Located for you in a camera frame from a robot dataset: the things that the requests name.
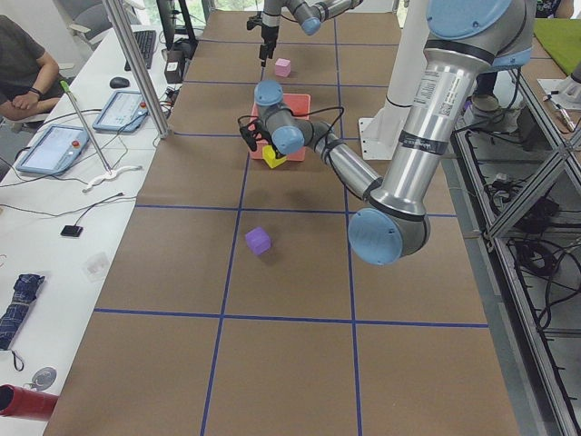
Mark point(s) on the pink foam block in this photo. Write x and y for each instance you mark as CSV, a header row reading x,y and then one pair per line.
x,y
282,67

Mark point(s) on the teach pendant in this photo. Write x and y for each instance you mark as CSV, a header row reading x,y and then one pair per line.
x,y
123,113
55,151

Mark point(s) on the aluminium frame post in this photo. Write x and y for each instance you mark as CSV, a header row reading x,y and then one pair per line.
x,y
133,55

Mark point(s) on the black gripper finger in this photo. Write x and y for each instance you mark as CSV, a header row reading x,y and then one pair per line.
x,y
280,155
265,53

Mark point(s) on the yellow foam block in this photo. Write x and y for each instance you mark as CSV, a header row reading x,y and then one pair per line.
x,y
267,155

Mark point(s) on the pink plastic bin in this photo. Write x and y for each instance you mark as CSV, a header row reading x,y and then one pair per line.
x,y
300,105

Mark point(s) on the near teach pendant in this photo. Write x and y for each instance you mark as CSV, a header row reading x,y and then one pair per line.
x,y
55,151

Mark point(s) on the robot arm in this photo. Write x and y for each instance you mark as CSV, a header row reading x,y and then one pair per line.
x,y
465,39
309,17

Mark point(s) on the black keyboard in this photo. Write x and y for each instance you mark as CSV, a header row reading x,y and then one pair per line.
x,y
146,41

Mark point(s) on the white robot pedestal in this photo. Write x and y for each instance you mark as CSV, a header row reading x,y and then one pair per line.
x,y
379,135

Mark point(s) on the small black puck device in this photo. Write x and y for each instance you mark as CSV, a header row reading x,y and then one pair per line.
x,y
72,231

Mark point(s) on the folded blue umbrella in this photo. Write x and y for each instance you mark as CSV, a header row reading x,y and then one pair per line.
x,y
25,293

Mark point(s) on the black monitor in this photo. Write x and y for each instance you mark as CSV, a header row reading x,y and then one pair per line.
x,y
177,27

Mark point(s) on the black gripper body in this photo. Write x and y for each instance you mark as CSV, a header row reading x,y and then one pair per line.
x,y
269,34
263,134

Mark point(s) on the black box with label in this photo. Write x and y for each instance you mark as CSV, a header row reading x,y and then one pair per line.
x,y
174,66

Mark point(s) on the red cylinder bottle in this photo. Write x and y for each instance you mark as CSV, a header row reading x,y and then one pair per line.
x,y
19,402

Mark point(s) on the purple foam block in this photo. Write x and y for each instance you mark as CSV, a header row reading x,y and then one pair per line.
x,y
258,241

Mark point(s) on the seated person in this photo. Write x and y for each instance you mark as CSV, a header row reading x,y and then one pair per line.
x,y
30,77

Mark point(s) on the far teach pendant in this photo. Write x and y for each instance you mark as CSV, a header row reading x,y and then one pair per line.
x,y
123,113

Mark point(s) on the metal rod with green tip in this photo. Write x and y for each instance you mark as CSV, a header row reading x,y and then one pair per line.
x,y
65,86

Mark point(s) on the black computer mouse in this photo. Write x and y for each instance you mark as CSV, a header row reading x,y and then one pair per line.
x,y
119,82

